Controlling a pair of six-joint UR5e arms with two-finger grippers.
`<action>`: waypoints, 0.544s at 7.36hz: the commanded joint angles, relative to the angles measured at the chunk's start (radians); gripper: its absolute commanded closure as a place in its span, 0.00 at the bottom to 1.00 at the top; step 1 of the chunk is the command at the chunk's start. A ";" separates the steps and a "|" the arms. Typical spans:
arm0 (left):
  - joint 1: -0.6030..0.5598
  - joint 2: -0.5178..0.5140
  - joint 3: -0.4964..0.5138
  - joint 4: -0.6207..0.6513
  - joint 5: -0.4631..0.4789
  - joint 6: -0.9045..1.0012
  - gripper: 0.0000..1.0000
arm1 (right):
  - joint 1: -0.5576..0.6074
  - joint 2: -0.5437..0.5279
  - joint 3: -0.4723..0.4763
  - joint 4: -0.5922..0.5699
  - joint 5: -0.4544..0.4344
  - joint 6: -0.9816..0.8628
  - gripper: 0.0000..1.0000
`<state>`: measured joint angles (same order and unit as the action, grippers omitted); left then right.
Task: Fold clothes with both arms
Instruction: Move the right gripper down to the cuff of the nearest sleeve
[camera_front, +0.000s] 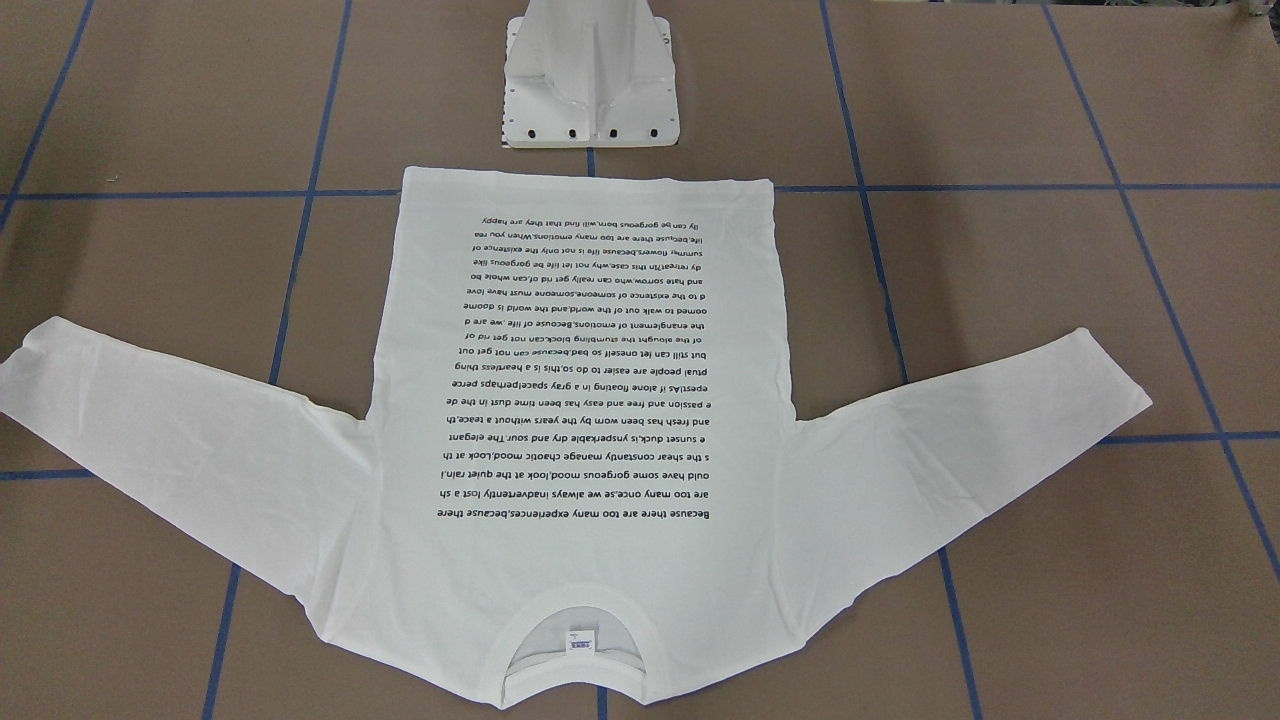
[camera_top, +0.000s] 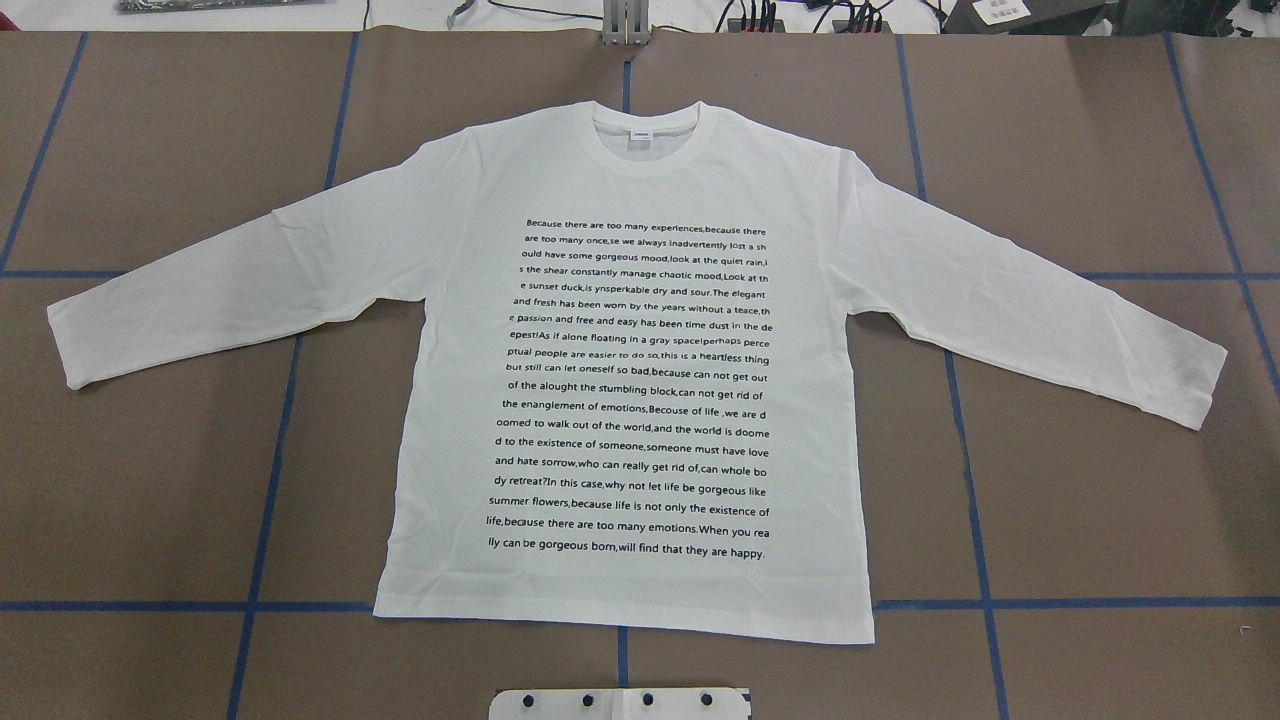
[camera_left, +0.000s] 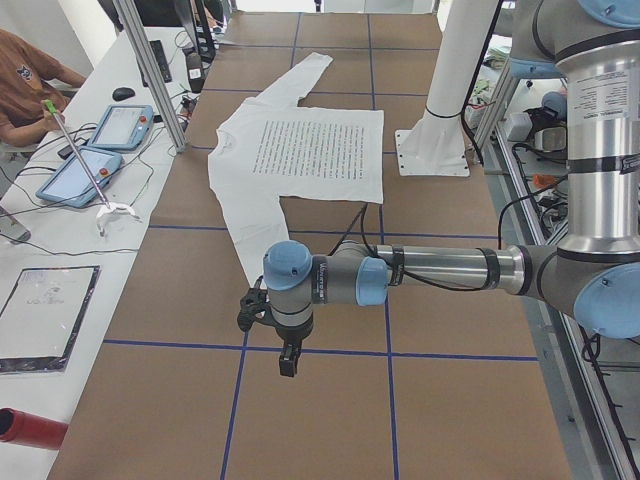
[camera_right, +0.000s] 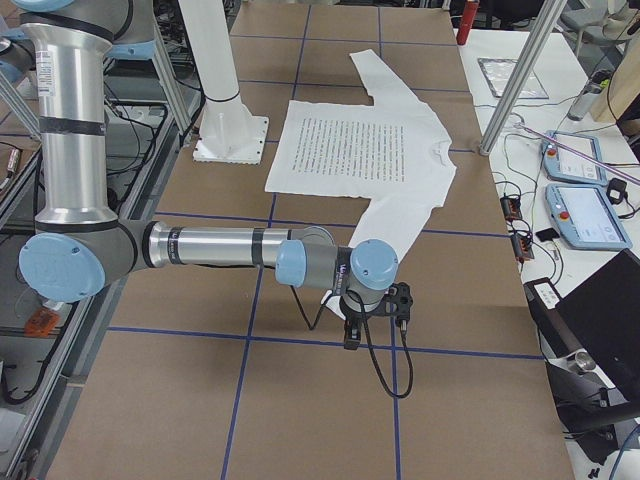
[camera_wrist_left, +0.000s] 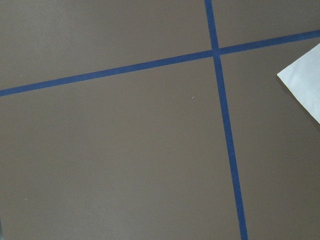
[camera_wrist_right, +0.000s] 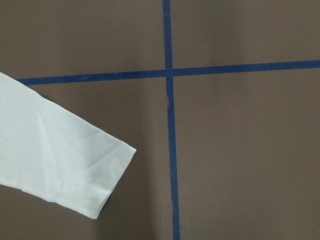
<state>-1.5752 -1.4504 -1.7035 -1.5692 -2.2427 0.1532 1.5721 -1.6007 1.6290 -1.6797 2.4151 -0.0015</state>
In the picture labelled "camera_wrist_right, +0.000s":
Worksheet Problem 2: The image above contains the white long-sleeve printed shirt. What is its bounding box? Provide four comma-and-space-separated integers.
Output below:
0, 74, 136, 219

